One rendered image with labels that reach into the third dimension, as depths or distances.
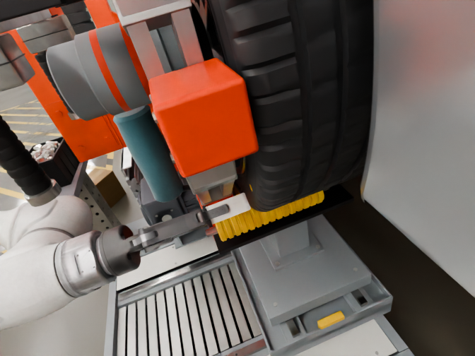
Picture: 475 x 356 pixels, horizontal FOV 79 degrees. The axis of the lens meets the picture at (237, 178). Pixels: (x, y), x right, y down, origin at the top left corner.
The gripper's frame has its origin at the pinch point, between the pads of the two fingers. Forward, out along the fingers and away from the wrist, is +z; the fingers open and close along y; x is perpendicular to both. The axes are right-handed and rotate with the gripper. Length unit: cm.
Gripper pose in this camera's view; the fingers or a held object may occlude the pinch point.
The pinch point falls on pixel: (227, 208)
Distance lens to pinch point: 48.1
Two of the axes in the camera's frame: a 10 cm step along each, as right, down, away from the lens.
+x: -3.6, -9.2, 1.5
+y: 0.5, -1.8, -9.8
